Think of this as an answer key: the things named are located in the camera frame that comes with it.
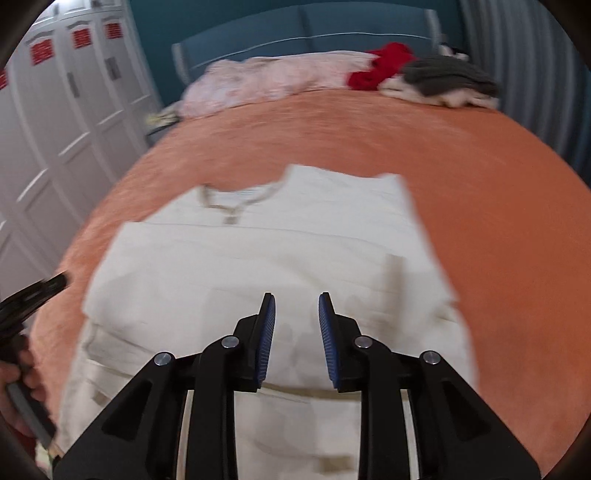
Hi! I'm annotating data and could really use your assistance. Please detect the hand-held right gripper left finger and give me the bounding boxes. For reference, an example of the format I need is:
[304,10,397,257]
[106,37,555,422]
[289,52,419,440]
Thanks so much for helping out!
[53,292,277,480]

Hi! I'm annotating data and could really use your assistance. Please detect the grey nightstand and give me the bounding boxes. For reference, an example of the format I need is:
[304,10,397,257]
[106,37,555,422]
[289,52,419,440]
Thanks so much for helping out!
[145,122,174,148]

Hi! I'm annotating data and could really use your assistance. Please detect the person's left hand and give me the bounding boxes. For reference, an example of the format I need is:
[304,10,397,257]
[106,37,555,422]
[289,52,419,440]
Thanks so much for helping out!
[0,352,48,435]

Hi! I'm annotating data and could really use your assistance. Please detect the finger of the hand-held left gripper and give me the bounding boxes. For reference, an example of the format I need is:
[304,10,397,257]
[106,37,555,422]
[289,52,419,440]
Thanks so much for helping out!
[0,272,70,325]

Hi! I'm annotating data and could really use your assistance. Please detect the yellow white nightstand clutter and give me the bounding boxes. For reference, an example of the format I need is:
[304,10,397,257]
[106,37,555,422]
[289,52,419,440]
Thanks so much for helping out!
[145,108,183,128]

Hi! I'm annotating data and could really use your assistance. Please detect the blue grey curtain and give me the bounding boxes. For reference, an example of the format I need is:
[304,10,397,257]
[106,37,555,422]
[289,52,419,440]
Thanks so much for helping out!
[457,0,591,195]

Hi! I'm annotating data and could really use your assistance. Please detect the white wardrobe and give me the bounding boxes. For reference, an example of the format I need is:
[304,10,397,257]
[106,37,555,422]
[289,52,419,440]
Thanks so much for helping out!
[0,0,162,296]

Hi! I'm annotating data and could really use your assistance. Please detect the orange bed blanket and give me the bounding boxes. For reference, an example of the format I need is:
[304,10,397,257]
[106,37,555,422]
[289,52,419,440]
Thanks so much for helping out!
[34,88,591,480]

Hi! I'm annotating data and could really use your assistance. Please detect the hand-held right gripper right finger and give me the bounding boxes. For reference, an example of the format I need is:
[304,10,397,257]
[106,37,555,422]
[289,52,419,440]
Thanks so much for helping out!
[318,292,541,480]

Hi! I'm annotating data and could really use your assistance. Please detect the grey garment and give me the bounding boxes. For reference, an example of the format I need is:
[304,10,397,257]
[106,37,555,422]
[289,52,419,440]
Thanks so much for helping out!
[402,55,499,97]

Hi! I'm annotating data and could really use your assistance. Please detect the pink quilt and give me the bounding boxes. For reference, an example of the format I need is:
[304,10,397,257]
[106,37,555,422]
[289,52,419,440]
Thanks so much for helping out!
[178,50,384,118]

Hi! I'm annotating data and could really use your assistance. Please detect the red garment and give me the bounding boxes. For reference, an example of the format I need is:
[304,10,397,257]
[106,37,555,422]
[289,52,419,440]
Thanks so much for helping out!
[347,42,416,92]

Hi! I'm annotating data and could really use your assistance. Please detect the black and white cloth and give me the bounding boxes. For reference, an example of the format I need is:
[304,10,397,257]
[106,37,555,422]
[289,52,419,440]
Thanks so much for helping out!
[436,44,470,61]

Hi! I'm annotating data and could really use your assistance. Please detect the blue upholstered headboard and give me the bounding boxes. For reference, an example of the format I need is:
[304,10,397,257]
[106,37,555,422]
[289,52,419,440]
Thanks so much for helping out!
[172,2,444,86]

